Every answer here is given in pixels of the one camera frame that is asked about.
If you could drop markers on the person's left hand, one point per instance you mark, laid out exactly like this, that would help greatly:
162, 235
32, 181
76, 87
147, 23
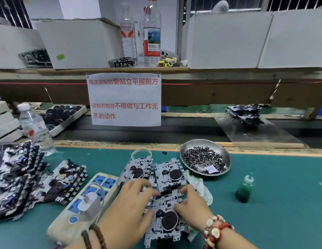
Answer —
127, 215

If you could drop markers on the person's right hand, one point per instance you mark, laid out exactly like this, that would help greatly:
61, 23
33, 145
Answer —
194, 212

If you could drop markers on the green glue squeeze bottle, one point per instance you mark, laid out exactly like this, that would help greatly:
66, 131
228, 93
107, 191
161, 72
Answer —
244, 190

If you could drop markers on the pile of small metal parts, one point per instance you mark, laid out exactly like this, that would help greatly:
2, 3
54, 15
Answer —
202, 157

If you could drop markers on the round metal bowl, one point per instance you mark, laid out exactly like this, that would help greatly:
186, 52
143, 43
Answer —
194, 142

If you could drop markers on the black conveyor belt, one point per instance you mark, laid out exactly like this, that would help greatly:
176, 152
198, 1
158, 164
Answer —
176, 129

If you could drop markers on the finished mechanisms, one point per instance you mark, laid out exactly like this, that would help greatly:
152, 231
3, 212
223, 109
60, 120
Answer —
245, 114

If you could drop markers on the pile of black mechanism assemblies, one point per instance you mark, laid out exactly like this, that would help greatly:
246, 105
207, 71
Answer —
18, 179

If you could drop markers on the white green-stained cloth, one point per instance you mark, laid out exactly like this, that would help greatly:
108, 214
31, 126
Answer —
202, 186

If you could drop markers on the white power plug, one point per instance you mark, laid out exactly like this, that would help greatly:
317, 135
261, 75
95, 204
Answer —
89, 203

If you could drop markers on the white blue power strip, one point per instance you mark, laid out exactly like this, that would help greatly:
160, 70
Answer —
67, 220

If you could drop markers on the clear plastic sheet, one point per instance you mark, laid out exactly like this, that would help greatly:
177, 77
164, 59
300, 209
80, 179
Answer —
265, 136

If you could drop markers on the white plastic tray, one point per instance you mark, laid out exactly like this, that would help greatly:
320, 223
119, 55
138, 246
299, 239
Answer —
67, 127

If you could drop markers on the white paper sign red text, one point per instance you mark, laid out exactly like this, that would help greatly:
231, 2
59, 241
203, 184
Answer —
124, 98

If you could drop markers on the brown cardboard panel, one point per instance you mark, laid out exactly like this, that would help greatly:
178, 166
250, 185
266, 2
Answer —
213, 96

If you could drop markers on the group of black wheels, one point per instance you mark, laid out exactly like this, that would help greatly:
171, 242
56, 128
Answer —
60, 114

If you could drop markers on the clear plastic bottle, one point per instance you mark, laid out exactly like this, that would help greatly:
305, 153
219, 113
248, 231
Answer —
36, 129
128, 36

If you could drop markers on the wooden shelf beam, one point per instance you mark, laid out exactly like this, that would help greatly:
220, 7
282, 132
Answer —
228, 75

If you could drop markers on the stack of white trays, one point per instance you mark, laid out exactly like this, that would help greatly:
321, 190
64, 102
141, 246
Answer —
6, 124

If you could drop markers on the dark metal device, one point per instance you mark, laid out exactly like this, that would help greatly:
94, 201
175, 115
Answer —
122, 62

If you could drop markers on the yellow plastic object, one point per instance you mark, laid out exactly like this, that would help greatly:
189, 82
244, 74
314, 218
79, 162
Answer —
167, 62

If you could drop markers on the bottle with orange label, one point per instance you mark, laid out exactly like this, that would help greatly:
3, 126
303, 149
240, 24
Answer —
152, 38

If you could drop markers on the white box green sticker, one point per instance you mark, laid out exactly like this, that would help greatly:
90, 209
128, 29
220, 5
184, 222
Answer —
78, 44

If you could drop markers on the white cardboard box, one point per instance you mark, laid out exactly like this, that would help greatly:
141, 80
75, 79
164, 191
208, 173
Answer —
15, 44

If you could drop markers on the white rounded object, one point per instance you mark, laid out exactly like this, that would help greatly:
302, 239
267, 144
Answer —
220, 6

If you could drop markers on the black window grille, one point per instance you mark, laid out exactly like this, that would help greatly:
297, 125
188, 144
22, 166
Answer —
10, 10

